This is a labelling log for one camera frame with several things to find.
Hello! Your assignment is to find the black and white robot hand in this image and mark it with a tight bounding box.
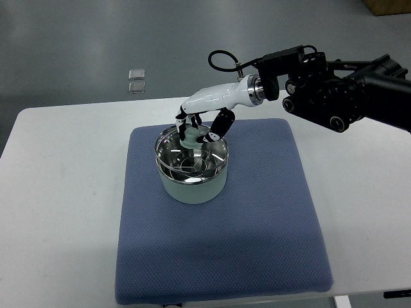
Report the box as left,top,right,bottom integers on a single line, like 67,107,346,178
175,74,265,144

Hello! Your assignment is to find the glass lid with green knob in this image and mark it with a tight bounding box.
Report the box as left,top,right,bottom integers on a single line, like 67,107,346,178
155,125,229,174

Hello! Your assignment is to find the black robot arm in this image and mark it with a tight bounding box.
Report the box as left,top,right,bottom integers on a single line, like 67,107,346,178
253,46,410,133

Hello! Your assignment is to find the pale green pot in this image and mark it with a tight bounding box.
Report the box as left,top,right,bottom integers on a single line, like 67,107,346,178
156,141,228,204

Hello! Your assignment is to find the lower metal floor plate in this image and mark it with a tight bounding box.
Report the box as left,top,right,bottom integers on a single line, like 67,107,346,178
128,81,146,94

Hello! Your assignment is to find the blue quilted mat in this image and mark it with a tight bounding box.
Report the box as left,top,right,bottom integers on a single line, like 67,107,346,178
115,119,333,305

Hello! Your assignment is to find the brown cardboard box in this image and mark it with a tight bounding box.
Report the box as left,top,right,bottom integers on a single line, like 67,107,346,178
363,0,410,16

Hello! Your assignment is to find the white table leg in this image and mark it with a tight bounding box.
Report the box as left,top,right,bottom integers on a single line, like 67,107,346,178
333,295,352,308

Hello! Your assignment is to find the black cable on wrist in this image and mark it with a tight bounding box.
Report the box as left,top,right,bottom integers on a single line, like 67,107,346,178
207,50,258,83

